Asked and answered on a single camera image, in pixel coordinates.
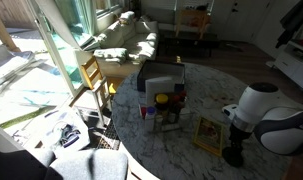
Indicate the white sofa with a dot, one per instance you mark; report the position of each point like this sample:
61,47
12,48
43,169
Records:
134,43

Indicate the small red container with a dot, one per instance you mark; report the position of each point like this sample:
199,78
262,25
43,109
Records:
143,112

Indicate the dark blue cardboard box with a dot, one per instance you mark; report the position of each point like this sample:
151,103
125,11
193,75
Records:
161,68

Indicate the bottles cluster on table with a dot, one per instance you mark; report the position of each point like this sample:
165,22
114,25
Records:
167,117

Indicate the wooden side table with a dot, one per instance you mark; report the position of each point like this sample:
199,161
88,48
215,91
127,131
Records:
192,20

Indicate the yellow-lid jar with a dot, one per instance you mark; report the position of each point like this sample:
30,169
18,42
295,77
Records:
161,101

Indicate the white upright card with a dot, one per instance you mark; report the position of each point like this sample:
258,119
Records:
159,88

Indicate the dark hanging jacket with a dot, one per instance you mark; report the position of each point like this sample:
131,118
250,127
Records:
296,20

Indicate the dark floor mat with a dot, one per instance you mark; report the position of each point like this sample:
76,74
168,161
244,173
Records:
109,136

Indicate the white folded blanket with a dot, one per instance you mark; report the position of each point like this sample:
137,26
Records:
111,55

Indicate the yellow dog picture book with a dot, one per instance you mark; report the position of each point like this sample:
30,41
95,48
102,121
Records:
209,135

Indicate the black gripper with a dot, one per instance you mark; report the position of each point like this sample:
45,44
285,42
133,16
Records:
239,137

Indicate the white low cabinet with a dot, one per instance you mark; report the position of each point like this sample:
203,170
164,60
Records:
294,65

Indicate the white sheer curtain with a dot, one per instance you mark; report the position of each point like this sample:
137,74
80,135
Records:
66,20

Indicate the white printed bag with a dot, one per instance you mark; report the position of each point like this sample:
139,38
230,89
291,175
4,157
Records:
66,130

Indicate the blue-cap white bottle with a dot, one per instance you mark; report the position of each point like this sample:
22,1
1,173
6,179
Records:
150,118

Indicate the small wooden chair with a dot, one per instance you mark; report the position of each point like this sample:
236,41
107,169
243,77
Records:
96,83

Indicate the dark coffee table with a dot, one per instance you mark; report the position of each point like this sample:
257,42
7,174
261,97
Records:
187,43

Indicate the colourful sofa pillow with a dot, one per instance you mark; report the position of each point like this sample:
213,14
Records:
127,17

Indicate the red-cap bottle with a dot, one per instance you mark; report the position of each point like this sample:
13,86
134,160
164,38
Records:
179,100

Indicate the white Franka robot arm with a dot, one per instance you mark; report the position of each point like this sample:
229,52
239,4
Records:
277,130

